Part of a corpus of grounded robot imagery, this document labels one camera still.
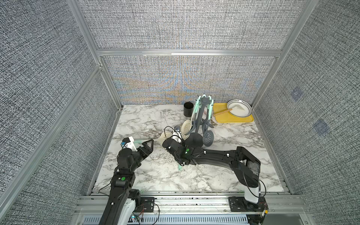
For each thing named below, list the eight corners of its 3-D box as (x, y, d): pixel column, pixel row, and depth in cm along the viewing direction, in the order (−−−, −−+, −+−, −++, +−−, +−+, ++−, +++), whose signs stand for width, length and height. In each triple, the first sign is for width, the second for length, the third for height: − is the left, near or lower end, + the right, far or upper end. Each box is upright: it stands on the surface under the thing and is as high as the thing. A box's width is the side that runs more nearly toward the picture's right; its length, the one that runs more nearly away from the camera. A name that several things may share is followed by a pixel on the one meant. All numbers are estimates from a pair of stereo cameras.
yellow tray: (215, 122, 111) (216, 119, 109) (213, 114, 117) (214, 111, 114) (252, 122, 111) (254, 119, 109) (249, 114, 117) (250, 111, 114)
